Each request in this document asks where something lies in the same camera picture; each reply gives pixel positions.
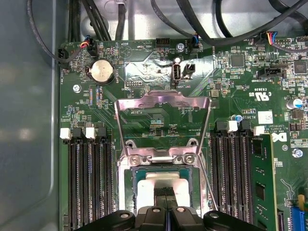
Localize silver coin battery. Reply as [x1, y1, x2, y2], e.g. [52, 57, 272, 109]
[89, 59, 115, 85]

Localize green motherboard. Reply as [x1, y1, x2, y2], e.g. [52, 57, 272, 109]
[59, 36, 308, 231]

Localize black PC case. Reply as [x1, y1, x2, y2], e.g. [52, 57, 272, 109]
[0, 0, 308, 231]

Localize silver CPU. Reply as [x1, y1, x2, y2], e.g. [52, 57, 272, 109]
[131, 168, 202, 214]

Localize metal locking lever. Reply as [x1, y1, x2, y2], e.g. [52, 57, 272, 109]
[199, 163, 219, 212]

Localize green RAM stick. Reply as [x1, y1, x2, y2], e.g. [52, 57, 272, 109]
[251, 133, 277, 231]

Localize blue expansion slot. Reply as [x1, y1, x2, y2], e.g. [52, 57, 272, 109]
[290, 204, 308, 231]

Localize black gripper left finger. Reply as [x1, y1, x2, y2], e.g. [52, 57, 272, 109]
[74, 188, 167, 231]

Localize thin black cable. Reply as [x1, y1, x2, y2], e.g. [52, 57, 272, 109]
[26, 0, 97, 64]

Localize CPU socket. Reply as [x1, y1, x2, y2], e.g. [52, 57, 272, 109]
[116, 138, 212, 217]

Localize fan plug coloured wires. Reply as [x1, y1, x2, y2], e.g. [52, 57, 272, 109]
[81, 35, 99, 57]

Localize thick black cable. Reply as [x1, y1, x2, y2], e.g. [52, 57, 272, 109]
[177, 0, 308, 48]

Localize metal socket cover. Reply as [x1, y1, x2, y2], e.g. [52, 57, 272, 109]
[115, 90, 212, 161]

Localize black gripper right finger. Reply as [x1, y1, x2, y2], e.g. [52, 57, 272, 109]
[166, 188, 264, 231]

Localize internal USB port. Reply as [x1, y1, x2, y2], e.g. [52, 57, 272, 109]
[171, 61, 182, 85]

